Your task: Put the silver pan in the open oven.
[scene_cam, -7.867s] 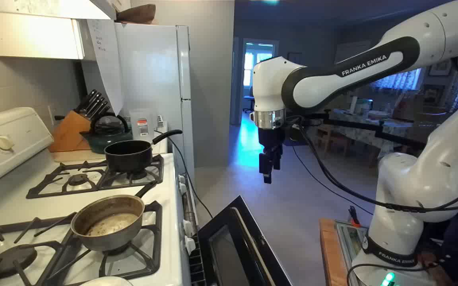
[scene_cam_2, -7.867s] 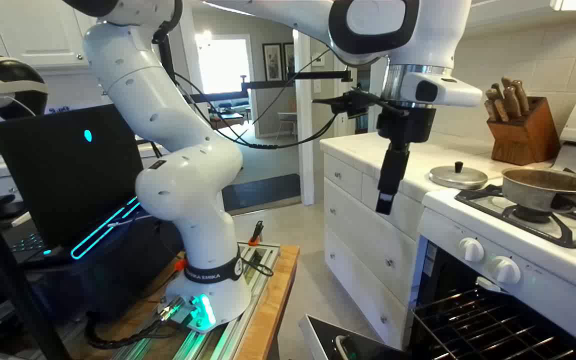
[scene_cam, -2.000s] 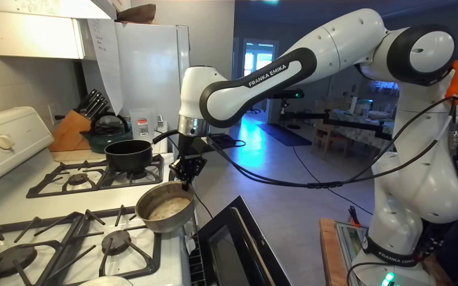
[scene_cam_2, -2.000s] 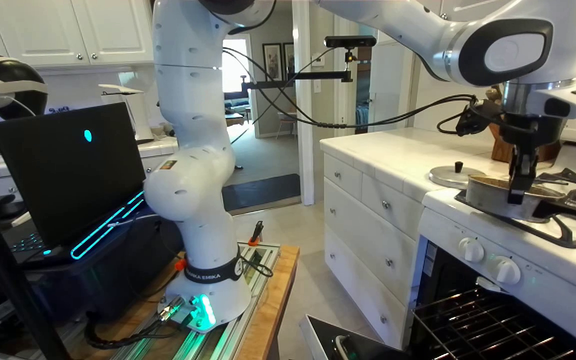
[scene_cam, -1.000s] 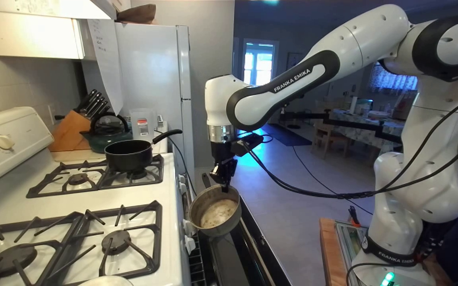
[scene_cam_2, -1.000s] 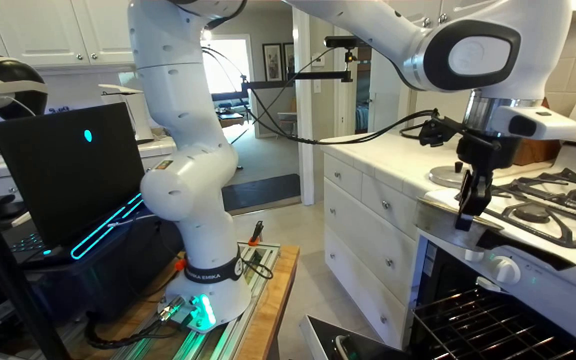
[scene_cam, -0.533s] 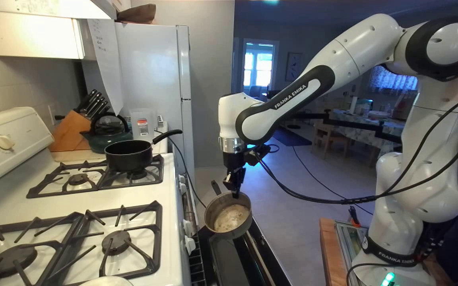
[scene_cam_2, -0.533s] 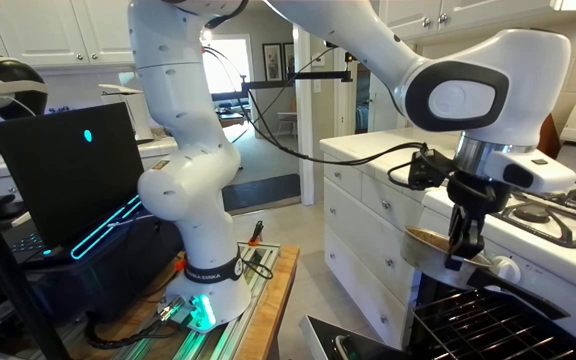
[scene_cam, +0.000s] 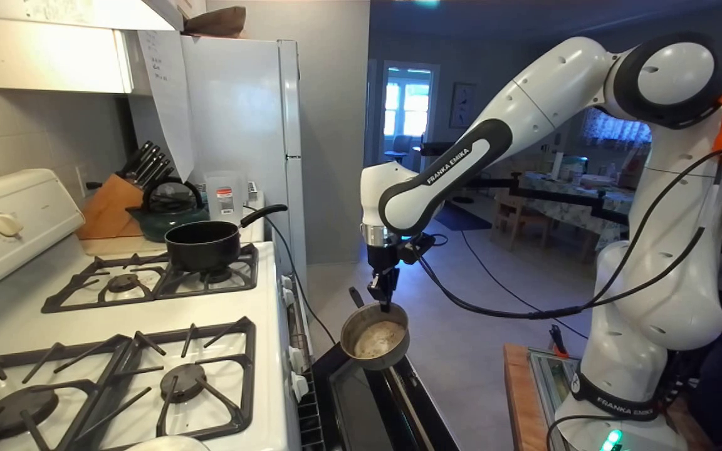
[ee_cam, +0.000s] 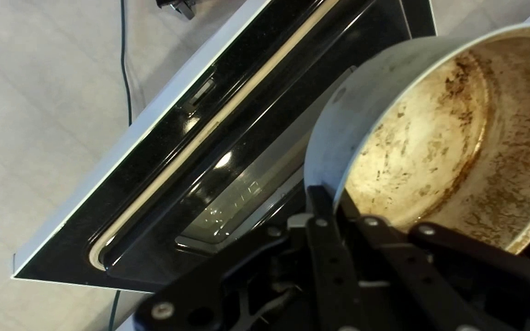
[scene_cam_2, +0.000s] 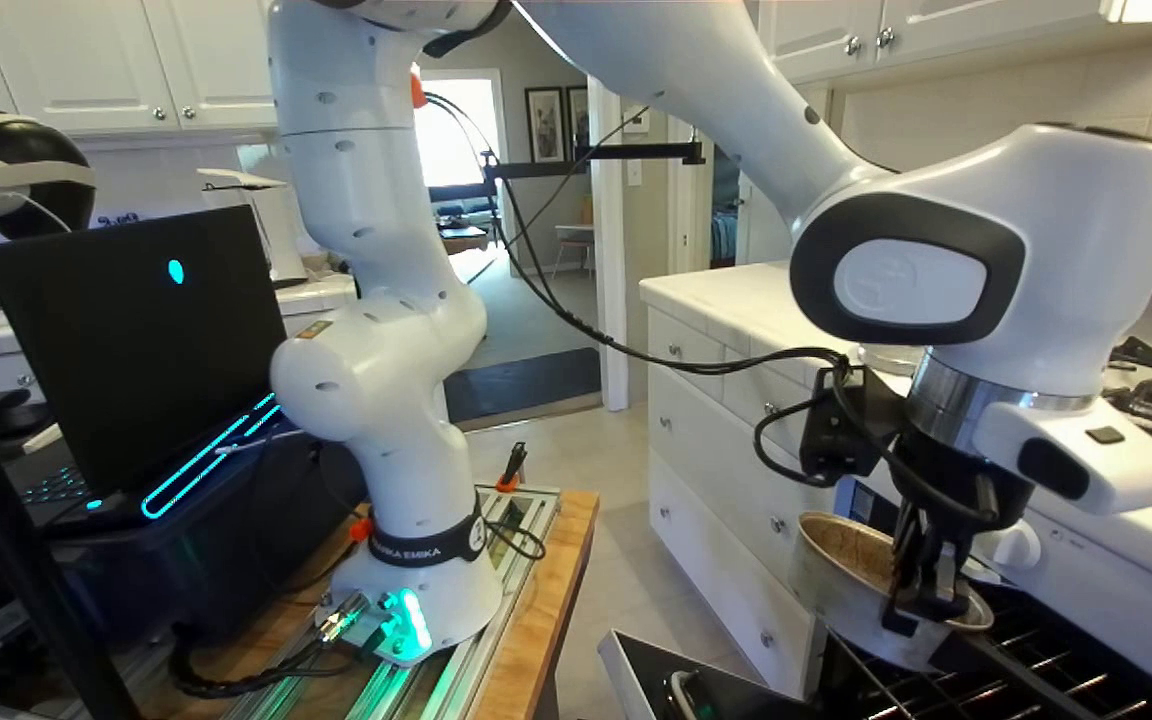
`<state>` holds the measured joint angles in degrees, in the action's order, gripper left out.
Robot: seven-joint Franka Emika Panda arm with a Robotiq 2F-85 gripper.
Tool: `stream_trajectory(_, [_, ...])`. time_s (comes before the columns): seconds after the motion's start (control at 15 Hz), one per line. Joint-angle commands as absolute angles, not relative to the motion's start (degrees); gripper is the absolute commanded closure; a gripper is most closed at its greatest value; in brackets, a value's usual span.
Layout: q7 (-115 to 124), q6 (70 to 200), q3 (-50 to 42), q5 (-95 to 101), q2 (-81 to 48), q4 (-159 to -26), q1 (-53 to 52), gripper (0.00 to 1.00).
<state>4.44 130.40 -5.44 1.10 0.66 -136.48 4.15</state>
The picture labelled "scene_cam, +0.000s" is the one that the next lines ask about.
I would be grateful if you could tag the oven door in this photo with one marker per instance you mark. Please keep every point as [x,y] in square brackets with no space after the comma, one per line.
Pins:
[367,407]

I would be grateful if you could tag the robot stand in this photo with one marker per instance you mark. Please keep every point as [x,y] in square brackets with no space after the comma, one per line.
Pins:
[524,407]

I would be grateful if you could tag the stove knob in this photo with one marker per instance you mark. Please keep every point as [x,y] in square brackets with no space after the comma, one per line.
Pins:
[299,386]
[297,359]
[287,297]
[286,282]

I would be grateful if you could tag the cream timer knob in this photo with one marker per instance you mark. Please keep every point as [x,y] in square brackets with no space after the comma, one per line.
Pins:
[7,224]

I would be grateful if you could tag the burner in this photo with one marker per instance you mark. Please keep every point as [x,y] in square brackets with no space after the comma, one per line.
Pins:
[123,283]
[182,382]
[19,411]

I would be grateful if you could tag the wooden chair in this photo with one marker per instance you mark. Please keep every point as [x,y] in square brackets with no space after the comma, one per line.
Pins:
[517,216]

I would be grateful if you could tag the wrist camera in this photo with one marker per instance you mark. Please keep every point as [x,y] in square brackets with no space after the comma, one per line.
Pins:
[419,245]

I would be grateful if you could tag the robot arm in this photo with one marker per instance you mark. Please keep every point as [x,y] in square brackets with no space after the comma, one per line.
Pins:
[649,294]

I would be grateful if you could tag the red and black tool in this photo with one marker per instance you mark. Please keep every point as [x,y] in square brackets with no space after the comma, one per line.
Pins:
[558,341]

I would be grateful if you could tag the paper towel roll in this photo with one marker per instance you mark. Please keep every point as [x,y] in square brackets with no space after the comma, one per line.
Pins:
[557,165]

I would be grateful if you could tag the clear plastic container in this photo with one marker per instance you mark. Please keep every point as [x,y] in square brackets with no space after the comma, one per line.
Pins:
[224,197]

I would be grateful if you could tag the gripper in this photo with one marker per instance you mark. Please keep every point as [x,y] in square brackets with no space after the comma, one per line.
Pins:
[381,260]

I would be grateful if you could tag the white gas stove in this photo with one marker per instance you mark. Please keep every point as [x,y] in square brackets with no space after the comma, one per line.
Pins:
[148,351]

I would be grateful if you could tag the white round lid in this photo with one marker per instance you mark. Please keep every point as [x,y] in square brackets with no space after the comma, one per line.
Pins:
[170,443]

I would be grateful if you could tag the white refrigerator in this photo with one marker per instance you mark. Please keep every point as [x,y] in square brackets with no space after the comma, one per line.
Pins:
[242,138]

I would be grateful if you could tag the wooden knife block with knives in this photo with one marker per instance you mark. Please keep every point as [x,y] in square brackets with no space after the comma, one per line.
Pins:
[110,203]

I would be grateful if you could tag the dark rug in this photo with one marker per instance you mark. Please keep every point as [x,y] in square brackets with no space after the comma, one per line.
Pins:
[461,218]

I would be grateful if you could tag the white paper sheet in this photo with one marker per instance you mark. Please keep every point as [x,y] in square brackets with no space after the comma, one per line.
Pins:
[170,94]

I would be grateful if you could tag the dark green kettle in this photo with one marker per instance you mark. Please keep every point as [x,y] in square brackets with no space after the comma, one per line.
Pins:
[170,213]

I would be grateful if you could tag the oven rack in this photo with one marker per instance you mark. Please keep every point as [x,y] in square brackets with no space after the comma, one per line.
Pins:
[311,413]

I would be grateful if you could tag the black saucepan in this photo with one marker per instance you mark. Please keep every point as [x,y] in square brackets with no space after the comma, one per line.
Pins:
[201,245]

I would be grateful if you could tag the black stove grate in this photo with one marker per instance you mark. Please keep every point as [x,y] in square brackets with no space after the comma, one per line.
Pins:
[116,388]
[148,282]

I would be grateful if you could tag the framed picture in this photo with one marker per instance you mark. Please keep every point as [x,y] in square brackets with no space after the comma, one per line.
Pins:
[462,105]

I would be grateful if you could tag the window with patterned curtain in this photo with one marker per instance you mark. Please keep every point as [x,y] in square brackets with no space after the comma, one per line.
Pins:
[615,128]

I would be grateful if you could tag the range hood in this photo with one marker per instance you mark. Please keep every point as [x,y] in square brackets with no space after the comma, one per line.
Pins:
[47,50]

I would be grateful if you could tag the table with patterned cloth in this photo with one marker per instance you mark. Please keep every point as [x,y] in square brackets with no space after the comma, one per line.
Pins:
[571,200]

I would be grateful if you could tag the silver pan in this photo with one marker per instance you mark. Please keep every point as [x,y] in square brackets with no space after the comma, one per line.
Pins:
[376,341]

